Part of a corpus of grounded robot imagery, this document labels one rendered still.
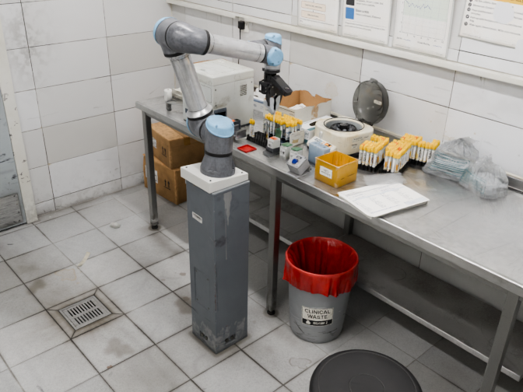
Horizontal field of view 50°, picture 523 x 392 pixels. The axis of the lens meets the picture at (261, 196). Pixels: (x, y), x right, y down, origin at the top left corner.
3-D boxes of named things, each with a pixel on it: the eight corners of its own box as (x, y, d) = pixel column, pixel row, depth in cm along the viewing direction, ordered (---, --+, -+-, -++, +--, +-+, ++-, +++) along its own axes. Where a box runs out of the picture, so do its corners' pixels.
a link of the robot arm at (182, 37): (181, 22, 199) (288, 45, 228) (169, 18, 208) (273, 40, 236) (176, 55, 203) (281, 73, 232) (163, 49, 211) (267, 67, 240)
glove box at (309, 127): (294, 138, 287) (295, 120, 282) (325, 127, 301) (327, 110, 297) (311, 145, 279) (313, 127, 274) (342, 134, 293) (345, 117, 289)
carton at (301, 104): (261, 124, 303) (261, 97, 296) (298, 113, 320) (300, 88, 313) (293, 138, 287) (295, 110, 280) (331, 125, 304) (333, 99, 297)
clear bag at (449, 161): (417, 172, 253) (423, 134, 244) (429, 159, 266) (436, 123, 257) (475, 187, 240) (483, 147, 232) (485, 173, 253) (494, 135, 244)
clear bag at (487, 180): (452, 180, 246) (458, 152, 239) (486, 176, 250) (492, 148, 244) (481, 201, 228) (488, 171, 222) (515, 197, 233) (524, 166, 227)
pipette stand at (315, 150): (305, 163, 258) (307, 143, 254) (316, 159, 262) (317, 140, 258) (319, 170, 251) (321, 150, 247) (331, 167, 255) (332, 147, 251)
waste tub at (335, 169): (313, 178, 244) (314, 157, 240) (334, 170, 252) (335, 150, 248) (335, 189, 235) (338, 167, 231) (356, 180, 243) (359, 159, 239)
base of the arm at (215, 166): (209, 180, 230) (210, 157, 226) (194, 166, 242) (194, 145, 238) (241, 175, 237) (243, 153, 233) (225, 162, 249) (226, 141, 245)
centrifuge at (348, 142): (300, 145, 277) (302, 122, 272) (345, 134, 292) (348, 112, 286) (331, 162, 260) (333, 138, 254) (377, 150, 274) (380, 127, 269)
